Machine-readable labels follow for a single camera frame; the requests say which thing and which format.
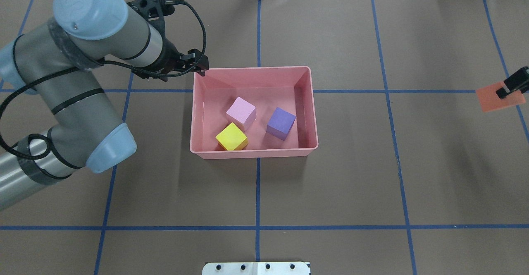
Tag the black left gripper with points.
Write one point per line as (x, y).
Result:
(168, 55)

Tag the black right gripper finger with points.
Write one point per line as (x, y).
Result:
(518, 81)

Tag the orange foam block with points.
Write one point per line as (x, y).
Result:
(490, 101)

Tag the light pink foam block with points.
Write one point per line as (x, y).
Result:
(242, 113)

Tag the yellow foam block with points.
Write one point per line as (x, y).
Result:
(231, 138)

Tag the purple foam block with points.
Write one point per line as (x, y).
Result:
(280, 123)

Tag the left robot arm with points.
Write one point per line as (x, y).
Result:
(56, 61)

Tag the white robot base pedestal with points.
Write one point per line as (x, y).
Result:
(257, 268)

